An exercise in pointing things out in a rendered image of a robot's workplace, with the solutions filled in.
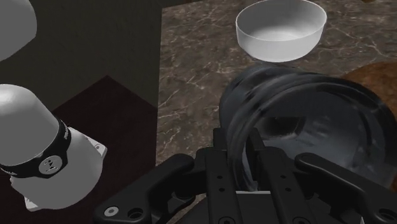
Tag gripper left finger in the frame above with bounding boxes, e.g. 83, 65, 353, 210
92, 127, 243, 224

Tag brown round object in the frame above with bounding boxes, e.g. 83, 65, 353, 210
340, 60, 397, 120

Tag dark clear glass jar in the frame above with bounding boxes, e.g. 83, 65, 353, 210
218, 64, 397, 193

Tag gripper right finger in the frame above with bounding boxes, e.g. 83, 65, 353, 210
247, 128, 397, 224

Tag white bowl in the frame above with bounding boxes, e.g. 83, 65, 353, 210
235, 0, 328, 63

